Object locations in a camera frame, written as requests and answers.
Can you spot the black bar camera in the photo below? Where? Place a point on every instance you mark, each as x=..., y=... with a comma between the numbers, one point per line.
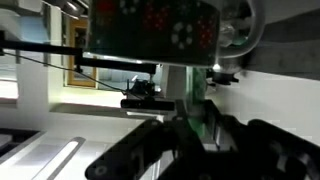
x=146, y=104

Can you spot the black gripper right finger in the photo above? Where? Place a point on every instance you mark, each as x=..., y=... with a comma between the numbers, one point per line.
x=263, y=150

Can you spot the green floral white mug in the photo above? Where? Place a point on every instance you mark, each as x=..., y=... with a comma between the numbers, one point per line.
x=150, y=33

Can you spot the wooden door frame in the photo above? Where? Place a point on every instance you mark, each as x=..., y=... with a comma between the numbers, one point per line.
x=72, y=53

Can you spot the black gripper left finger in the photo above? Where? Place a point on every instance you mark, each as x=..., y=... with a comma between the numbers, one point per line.
x=140, y=153

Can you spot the clear bottle green cap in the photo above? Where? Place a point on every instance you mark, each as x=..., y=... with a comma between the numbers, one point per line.
x=233, y=30

